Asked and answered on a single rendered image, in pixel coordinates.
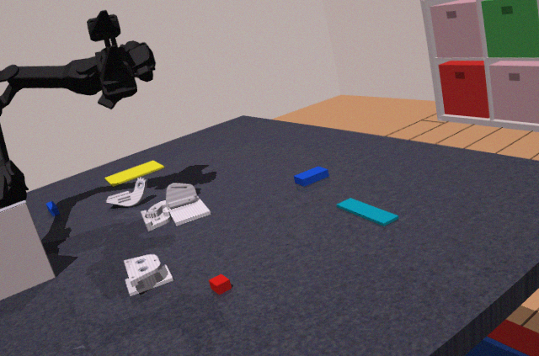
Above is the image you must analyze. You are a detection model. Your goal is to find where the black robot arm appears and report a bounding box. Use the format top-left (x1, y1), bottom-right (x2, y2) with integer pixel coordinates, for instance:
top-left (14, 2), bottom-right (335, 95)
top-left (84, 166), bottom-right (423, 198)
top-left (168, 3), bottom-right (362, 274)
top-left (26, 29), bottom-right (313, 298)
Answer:
top-left (0, 40), bottom-right (156, 209)

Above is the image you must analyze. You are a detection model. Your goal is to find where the small blue block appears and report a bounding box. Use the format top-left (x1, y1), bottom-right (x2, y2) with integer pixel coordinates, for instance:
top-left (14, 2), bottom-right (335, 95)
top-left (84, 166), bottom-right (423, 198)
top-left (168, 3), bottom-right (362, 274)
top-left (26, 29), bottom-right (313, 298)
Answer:
top-left (46, 201), bottom-right (60, 216)

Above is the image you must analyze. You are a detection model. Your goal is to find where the red cube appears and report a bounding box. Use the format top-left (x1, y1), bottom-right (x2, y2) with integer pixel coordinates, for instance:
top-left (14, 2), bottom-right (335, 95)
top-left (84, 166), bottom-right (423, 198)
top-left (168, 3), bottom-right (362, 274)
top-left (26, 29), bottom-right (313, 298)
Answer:
top-left (209, 274), bottom-right (232, 295)

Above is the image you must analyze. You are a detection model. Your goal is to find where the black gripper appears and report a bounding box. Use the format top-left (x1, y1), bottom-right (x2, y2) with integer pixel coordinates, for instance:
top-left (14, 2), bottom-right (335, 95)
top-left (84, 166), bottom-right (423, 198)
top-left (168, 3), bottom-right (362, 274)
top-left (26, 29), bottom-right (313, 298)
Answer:
top-left (87, 10), bottom-right (137, 101)

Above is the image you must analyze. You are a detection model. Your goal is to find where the yellow flat plate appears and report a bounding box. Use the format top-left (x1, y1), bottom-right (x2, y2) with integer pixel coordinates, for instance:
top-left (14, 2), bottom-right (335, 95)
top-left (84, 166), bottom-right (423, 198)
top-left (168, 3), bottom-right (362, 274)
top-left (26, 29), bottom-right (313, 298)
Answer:
top-left (104, 161), bottom-right (165, 187)

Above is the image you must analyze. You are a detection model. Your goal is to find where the blue rectangular block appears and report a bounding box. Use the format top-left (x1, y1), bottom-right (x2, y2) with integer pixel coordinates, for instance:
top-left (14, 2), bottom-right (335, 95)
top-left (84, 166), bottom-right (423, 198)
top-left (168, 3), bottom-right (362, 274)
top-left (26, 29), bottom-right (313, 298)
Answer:
top-left (294, 167), bottom-right (329, 187)

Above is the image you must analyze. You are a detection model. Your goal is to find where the teal flat bar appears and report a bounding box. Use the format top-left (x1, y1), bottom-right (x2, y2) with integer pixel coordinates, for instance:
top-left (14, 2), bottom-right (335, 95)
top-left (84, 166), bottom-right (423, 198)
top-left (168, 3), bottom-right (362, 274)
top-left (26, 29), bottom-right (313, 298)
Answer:
top-left (336, 198), bottom-right (398, 226)

